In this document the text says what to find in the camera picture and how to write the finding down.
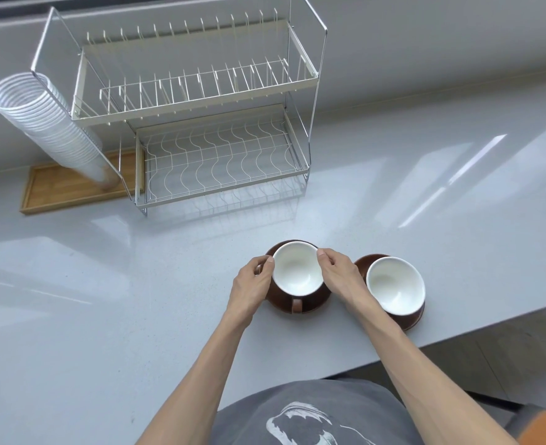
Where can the person's left forearm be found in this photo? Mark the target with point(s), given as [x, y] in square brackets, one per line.
[199, 375]

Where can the two-tier metal dish rack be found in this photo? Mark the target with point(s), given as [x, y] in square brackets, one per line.
[217, 134]

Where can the black chair frame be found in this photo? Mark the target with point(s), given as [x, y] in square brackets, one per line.
[495, 400]

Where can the person's left hand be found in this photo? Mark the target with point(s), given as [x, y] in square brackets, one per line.
[247, 291]

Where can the orange chair seat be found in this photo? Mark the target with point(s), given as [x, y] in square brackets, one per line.
[544, 426]

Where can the brown saucer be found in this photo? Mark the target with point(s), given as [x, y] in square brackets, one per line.
[319, 301]
[410, 322]

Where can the person's right forearm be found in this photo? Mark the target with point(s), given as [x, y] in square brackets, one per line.
[421, 375]

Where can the stack of clear plastic cups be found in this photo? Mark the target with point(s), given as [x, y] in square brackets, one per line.
[45, 125]

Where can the person's right hand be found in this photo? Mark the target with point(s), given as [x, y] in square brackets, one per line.
[345, 280]

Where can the grey printed shirt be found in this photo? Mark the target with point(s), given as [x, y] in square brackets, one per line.
[314, 412]

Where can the person's left thumb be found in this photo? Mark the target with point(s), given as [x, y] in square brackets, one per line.
[269, 267]

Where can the brown cup with white inside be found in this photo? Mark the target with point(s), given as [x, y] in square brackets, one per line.
[297, 268]
[396, 285]

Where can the person's right thumb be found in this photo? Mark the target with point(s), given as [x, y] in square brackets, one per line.
[322, 263]

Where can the wooden tray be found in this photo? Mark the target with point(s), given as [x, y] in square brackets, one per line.
[69, 192]

